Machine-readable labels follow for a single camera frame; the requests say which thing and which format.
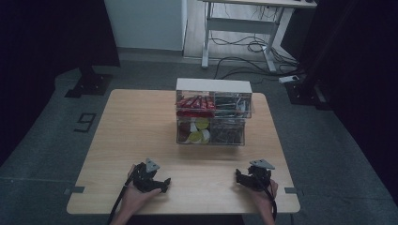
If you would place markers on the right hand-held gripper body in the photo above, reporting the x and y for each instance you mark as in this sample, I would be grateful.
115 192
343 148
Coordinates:
259 178

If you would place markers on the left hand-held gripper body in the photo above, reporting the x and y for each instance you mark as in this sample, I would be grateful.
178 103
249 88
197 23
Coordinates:
144 179

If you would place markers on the clear acrylic organizer box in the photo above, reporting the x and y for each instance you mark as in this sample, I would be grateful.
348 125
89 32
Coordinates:
214 86

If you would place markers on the person's left hand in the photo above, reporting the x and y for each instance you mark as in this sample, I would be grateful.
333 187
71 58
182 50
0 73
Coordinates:
133 197

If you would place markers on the person's right hand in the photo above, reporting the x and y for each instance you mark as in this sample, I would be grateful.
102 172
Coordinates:
266 200

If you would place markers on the grey tape strip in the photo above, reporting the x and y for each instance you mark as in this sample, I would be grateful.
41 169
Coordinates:
75 190
292 190

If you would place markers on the pile of mesh tea bags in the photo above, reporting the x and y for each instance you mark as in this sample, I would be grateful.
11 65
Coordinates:
226 132

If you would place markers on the pile of coffee capsules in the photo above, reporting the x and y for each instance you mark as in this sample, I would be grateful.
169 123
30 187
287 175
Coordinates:
197 136

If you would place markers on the pile of paper sachets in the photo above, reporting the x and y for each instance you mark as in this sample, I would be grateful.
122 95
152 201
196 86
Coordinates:
231 104

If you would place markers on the pile of red snack packets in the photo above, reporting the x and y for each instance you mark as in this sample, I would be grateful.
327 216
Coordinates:
195 103

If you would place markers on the black stand base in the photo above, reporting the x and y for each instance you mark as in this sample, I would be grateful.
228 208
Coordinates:
308 93
90 84

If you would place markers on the white power strip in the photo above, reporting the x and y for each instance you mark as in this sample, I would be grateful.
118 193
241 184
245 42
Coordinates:
288 79

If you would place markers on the black curtain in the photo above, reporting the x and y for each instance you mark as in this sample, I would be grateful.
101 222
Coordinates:
47 47
359 62

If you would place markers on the white cabinet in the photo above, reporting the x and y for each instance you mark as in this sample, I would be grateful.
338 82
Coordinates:
145 23

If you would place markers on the white metal frame desk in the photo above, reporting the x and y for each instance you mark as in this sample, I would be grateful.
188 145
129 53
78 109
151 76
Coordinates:
241 25

